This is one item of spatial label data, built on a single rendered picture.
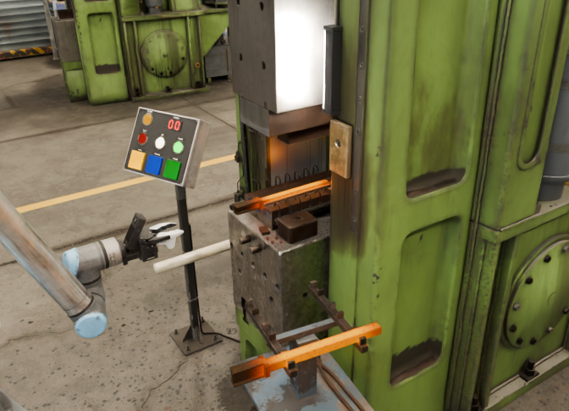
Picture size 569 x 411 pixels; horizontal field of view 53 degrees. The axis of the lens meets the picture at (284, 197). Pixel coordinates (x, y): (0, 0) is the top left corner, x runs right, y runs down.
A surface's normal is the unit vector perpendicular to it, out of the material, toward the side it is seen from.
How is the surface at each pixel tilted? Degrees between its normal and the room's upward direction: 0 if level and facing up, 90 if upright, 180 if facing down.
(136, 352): 0
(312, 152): 90
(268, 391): 0
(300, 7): 90
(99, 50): 90
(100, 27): 90
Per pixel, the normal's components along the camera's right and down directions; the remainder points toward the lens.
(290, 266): 0.54, 0.37
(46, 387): -0.02, -0.90
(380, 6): -0.84, 0.25
